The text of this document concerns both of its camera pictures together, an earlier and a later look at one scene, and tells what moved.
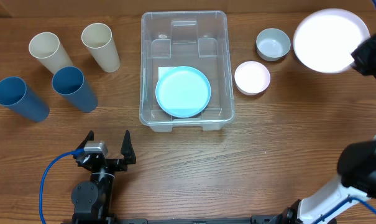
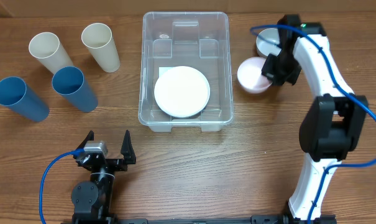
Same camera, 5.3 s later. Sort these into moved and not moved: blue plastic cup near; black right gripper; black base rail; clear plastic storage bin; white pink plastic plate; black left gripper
Moved: white pink plastic plate; black right gripper
Not moved: blue plastic cup near; black base rail; black left gripper; clear plastic storage bin
